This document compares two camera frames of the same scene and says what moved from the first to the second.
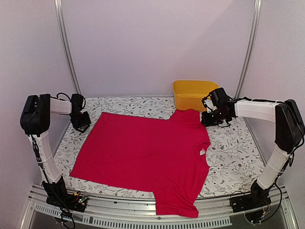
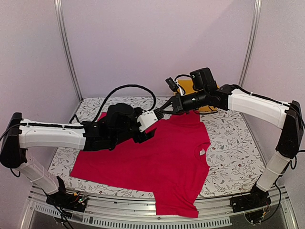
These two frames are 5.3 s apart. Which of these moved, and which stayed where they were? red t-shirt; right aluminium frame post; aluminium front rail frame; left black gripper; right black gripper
Moved: right black gripper; left black gripper
Stayed: right aluminium frame post; aluminium front rail frame; red t-shirt
